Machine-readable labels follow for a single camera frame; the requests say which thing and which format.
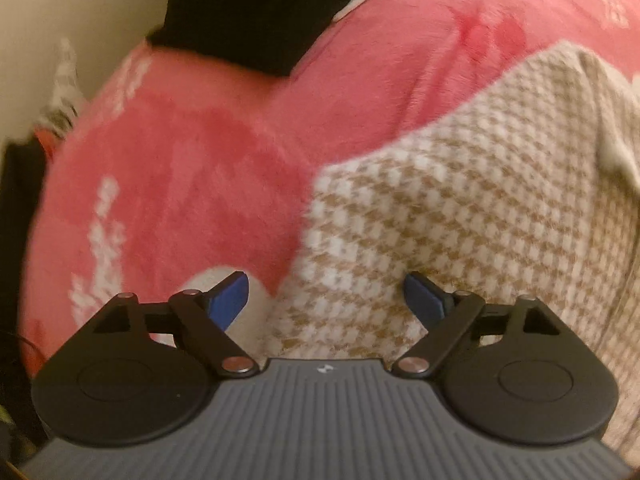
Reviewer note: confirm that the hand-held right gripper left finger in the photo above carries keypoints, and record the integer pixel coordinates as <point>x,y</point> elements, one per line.
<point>227,300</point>

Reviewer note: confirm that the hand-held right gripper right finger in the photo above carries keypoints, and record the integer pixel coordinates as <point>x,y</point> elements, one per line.
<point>425,300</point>

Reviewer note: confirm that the beige houndstooth knit sweater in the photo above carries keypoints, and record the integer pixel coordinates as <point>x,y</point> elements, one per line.
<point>475,200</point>

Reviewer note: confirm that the red floral blanket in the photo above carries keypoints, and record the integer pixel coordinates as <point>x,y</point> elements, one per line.
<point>175,160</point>

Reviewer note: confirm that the black white checked cloth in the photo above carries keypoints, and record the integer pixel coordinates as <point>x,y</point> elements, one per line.
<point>62,90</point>

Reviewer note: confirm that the black garment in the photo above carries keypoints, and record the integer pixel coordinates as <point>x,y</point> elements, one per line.
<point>260,10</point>

